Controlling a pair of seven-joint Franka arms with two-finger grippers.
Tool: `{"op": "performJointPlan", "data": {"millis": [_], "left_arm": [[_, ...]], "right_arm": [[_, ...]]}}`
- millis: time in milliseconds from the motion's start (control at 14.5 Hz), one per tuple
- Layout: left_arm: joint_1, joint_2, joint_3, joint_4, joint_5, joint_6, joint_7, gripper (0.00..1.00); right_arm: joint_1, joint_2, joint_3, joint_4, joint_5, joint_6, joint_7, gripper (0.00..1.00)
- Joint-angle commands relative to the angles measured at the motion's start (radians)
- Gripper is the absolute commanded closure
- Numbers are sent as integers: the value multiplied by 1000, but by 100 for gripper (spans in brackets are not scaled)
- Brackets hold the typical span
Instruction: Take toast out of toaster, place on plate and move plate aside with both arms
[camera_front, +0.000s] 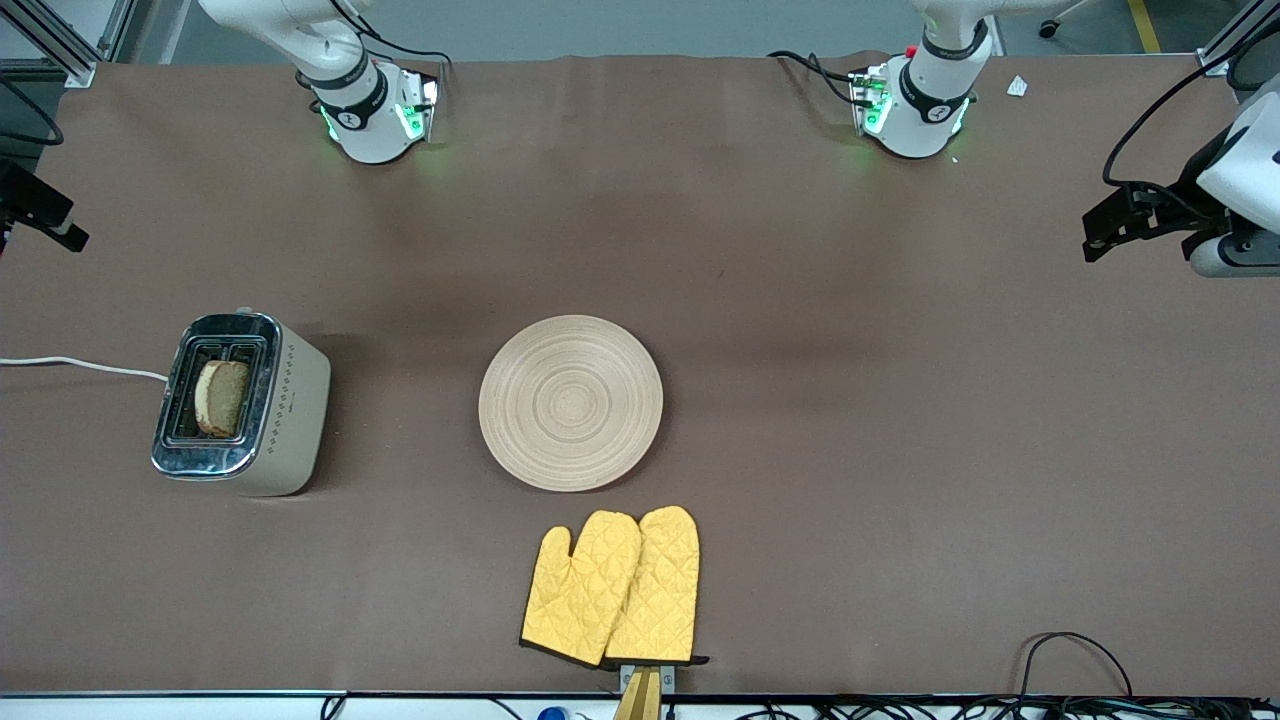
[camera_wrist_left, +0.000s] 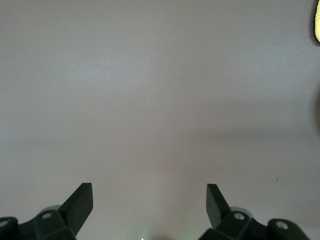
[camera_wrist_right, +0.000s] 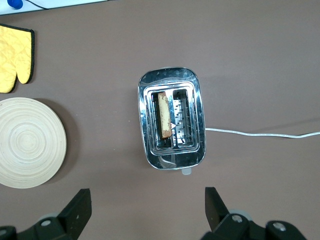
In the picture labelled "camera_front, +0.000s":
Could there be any brown bread toast slice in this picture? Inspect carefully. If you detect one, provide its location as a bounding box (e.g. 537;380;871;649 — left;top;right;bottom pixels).
194;360;251;438

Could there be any round wooden plate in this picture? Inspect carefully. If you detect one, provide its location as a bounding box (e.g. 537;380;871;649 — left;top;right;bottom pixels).
478;315;664;493

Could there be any beige chrome toaster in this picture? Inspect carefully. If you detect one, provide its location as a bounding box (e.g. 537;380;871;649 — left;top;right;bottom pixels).
150;308;332;498

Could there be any yellow quilted oven mitt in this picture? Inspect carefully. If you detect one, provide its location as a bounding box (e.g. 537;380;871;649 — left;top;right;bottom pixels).
520;510;643;668
605;505;711;668

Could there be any wooden stick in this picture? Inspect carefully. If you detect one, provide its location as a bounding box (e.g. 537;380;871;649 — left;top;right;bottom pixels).
612;668;663;720

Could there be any aluminium frame profile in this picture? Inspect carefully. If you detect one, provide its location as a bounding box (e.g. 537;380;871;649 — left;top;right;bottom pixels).
0;0;137;89
1196;0;1280;79

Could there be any white toaster power cable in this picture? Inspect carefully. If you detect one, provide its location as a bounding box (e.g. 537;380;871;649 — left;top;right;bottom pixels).
0;356;169;383

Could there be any black arm base cable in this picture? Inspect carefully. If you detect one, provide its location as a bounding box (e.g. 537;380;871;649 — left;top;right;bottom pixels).
767;49;863;107
330;0;454;79

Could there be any black cable loop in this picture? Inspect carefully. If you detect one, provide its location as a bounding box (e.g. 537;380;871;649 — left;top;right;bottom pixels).
1018;631;1134;701

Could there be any black cable bundle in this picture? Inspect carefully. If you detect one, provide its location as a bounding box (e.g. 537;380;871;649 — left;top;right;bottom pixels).
735;696;1280;720

